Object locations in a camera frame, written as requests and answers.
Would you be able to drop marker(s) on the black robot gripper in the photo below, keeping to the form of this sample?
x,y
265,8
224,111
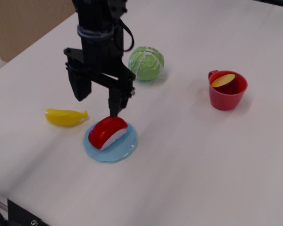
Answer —
x,y
101,61

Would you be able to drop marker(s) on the red and white toy sushi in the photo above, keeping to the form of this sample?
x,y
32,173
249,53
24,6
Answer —
x,y
106,132

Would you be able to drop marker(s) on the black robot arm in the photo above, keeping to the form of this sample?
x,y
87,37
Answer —
x,y
100,19

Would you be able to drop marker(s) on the light blue toy plate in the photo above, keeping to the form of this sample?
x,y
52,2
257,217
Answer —
x,y
119,150

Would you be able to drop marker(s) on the yellow toy banana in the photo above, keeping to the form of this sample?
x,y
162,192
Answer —
x,y
65,117

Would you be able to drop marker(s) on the green toy cabbage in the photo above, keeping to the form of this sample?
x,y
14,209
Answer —
x,y
146,63

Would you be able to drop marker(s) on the red plastic cup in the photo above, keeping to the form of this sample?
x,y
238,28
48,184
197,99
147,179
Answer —
x,y
223,101

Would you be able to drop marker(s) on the purple and yellow toy fruit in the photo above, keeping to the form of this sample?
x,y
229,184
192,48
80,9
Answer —
x,y
226,84

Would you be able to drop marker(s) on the black corner bracket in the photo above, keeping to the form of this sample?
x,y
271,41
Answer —
x,y
22,217

